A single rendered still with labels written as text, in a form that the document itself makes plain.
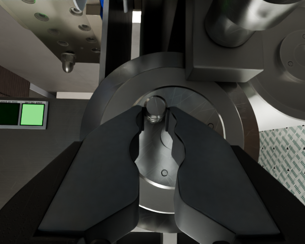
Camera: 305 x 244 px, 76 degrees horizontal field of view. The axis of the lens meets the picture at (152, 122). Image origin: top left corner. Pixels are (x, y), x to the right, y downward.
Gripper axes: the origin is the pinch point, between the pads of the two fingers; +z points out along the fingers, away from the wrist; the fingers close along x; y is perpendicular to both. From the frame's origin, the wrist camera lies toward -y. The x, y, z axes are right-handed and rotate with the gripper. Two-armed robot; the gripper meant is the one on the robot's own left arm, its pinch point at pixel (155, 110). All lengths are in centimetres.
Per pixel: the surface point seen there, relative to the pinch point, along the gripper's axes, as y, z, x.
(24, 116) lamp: 19.8, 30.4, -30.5
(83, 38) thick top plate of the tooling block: 2.0, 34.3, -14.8
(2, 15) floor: 15, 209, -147
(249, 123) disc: 2.7, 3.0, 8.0
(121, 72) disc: -0.4, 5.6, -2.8
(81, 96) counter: 196, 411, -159
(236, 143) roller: 3.6, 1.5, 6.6
